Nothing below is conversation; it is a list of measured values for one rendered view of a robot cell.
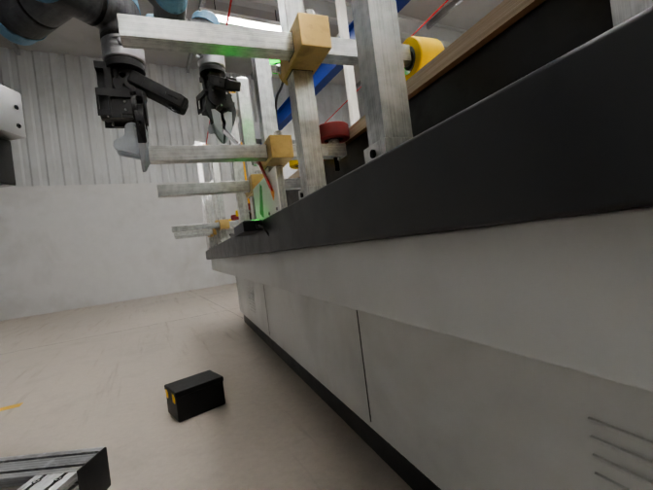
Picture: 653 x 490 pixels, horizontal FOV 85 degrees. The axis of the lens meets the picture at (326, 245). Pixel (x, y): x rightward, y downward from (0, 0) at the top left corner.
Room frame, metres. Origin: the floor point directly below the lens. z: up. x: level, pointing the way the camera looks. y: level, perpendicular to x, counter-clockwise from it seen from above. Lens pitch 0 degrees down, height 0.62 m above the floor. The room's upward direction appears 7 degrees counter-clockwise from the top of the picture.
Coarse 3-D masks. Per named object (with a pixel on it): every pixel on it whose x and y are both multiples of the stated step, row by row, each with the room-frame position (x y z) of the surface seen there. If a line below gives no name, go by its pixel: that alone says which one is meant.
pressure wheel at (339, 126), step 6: (324, 126) 0.84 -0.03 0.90; (330, 126) 0.83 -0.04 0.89; (336, 126) 0.83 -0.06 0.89; (342, 126) 0.84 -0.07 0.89; (348, 126) 0.86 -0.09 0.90; (324, 132) 0.84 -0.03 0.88; (330, 132) 0.83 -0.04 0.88; (336, 132) 0.83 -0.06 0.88; (342, 132) 0.84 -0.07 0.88; (348, 132) 0.85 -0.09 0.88; (324, 138) 0.84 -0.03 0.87; (330, 138) 0.86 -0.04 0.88; (336, 138) 0.86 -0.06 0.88; (342, 138) 0.87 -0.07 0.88; (348, 138) 0.87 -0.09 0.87; (336, 162) 0.86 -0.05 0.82; (336, 168) 0.86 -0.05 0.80
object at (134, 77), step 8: (136, 72) 0.70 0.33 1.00; (128, 80) 0.69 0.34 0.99; (136, 80) 0.70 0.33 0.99; (144, 80) 0.70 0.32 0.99; (152, 80) 0.71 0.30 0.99; (144, 88) 0.70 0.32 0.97; (152, 88) 0.71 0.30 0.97; (160, 88) 0.71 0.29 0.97; (168, 88) 0.72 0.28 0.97; (152, 96) 0.73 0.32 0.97; (160, 96) 0.71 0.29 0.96; (168, 96) 0.72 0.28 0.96; (176, 96) 0.72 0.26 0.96; (184, 96) 0.73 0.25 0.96; (168, 104) 0.73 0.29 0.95; (176, 104) 0.72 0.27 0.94; (184, 104) 0.73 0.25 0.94; (176, 112) 0.75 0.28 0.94; (184, 112) 0.75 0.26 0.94
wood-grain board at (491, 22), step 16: (512, 0) 0.44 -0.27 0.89; (528, 0) 0.42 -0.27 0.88; (544, 0) 0.41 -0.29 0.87; (496, 16) 0.46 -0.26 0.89; (512, 16) 0.44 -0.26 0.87; (464, 32) 0.51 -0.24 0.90; (480, 32) 0.49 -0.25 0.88; (496, 32) 0.47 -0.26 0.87; (448, 48) 0.54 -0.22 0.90; (464, 48) 0.52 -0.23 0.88; (432, 64) 0.58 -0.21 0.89; (448, 64) 0.55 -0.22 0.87; (416, 80) 0.62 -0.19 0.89; (432, 80) 0.60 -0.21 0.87; (352, 128) 0.86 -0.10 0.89
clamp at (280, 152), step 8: (272, 136) 0.76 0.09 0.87; (280, 136) 0.77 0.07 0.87; (288, 136) 0.77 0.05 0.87; (264, 144) 0.80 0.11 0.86; (272, 144) 0.76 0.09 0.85; (280, 144) 0.77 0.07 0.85; (288, 144) 0.77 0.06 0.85; (272, 152) 0.76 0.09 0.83; (280, 152) 0.77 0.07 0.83; (288, 152) 0.77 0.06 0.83; (272, 160) 0.79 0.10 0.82; (280, 160) 0.79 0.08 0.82; (288, 160) 0.80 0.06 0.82; (264, 168) 0.85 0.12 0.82
